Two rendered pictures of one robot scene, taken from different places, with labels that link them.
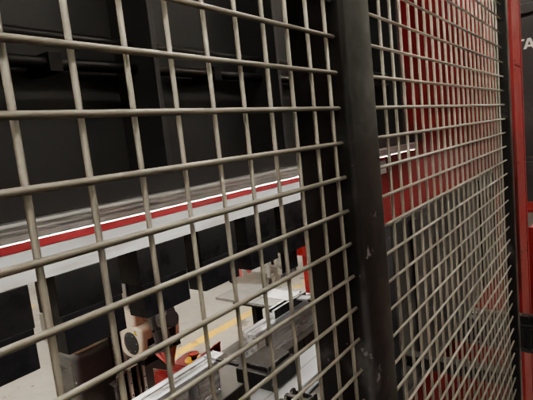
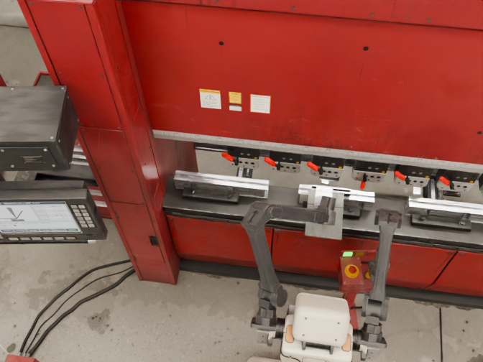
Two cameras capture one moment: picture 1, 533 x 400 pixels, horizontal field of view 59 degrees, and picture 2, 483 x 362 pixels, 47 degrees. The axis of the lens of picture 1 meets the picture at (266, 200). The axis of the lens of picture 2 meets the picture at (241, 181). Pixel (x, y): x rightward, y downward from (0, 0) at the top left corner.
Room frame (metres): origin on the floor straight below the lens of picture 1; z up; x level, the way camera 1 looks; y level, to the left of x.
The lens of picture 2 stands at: (2.68, 1.05, 3.43)
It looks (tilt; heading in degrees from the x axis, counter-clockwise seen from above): 58 degrees down; 242
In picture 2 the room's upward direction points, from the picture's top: 1 degrees counter-clockwise
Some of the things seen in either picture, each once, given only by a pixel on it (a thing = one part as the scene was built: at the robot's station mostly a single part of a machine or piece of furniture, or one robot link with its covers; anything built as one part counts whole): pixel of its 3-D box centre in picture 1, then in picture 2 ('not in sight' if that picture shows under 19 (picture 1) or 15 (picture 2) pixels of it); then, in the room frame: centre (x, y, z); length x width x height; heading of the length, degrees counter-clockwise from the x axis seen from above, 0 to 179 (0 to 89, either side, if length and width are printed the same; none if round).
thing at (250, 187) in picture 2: not in sight; (221, 184); (2.04, -0.38, 0.92); 0.50 x 0.06 x 0.10; 143
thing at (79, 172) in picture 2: not in sight; (56, 187); (2.80, -0.61, 1.18); 0.40 x 0.24 x 0.07; 143
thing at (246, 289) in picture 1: (257, 294); (324, 214); (1.69, 0.07, 1.00); 0.26 x 0.18 x 0.01; 53
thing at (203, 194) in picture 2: not in sight; (210, 195); (2.12, -0.36, 0.89); 0.30 x 0.05 x 0.03; 143
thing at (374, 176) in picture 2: (251, 237); (370, 164); (1.46, 0.06, 1.26); 0.15 x 0.09 x 0.17; 143
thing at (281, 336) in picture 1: (284, 324); (335, 197); (1.56, -0.02, 0.92); 0.39 x 0.06 x 0.10; 143
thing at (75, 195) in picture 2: not in sight; (45, 209); (2.87, -0.34, 1.42); 0.45 x 0.12 x 0.36; 152
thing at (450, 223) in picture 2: not in sight; (440, 222); (1.15, 0.36, 0.89); 0.30 x 0.05 x 0.03; 143
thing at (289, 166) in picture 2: not in sight; (285, 155); (1.78, -0.18, 1.26); 0.15 x 0.09 x 0.17; 143
